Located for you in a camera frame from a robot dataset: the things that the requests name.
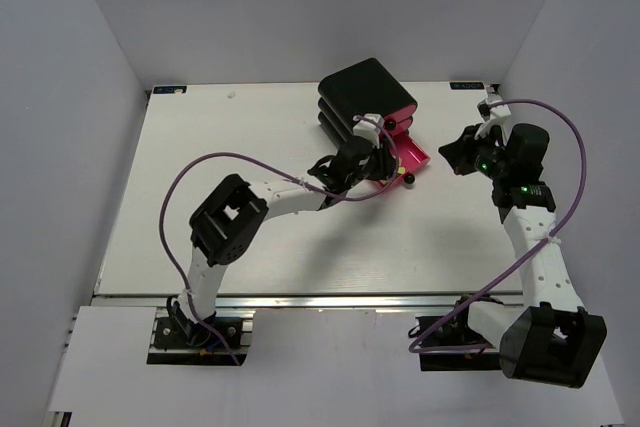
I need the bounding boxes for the pink drawer with black knob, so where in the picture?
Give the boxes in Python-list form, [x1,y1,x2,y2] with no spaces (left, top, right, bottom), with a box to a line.
[384,103,417,123]

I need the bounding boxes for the pale yellow lego brick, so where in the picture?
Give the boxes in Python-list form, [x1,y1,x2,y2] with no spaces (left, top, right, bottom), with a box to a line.
[378,160,406,186]

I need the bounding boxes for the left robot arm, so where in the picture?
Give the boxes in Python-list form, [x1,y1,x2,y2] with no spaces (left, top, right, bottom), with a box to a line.
[158,137,400,339]

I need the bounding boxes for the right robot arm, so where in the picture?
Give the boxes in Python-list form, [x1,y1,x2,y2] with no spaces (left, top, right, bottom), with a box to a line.
[438,123,607,389]

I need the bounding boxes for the black drawer cabinet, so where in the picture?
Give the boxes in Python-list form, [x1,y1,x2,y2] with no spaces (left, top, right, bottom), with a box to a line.
[318,58,418,146]

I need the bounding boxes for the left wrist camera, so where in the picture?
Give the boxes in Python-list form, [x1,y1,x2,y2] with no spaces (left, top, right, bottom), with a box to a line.
[352,114,384,148]

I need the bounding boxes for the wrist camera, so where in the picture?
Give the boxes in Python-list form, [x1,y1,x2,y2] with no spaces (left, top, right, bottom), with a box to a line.
[352,114,384,148]
[474,92,511,139]

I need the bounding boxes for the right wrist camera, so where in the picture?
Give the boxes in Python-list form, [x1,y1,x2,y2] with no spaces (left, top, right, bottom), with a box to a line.
[474,92,511,139]

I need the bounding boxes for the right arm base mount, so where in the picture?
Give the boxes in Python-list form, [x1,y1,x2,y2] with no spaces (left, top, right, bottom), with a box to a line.
[419,309,500,373]

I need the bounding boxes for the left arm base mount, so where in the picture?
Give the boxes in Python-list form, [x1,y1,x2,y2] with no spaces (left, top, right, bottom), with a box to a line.
[147,296,250,367]

